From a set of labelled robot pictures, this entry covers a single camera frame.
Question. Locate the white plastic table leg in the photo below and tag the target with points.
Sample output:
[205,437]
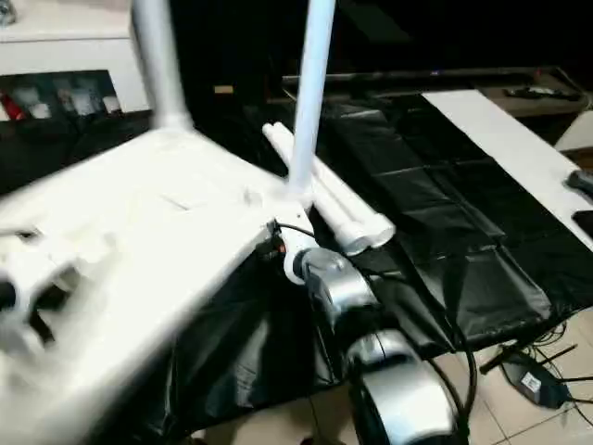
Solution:
[338,218]
[160,60]
[366,218]
[312,69]

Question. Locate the small tan label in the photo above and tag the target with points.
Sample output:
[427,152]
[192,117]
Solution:
[223,89]

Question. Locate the black work mat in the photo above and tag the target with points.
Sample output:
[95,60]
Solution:
[463,232]

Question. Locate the white flat board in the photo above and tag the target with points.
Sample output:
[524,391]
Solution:
[509,153]

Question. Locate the white glass-door cabinet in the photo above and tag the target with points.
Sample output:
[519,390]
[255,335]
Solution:
[69,51]

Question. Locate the black floor stand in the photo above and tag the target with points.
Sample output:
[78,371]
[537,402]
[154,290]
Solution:
[533,380]

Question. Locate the grey glossy object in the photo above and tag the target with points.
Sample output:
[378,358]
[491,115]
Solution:
[7,9]

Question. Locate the black remote control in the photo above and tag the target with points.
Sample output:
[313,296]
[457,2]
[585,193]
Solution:
[542,92]

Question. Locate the black handheld device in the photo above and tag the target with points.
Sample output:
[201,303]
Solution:
[581,183]

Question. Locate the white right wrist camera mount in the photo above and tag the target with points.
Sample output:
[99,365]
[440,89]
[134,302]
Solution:
[296,245]

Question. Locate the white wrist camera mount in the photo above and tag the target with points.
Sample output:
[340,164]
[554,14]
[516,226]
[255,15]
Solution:
[296,245]
[18,334]

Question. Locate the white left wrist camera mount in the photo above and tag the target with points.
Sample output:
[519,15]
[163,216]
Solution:
[18,334]

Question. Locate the black metal rail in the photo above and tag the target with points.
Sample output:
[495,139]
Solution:
[417,75]

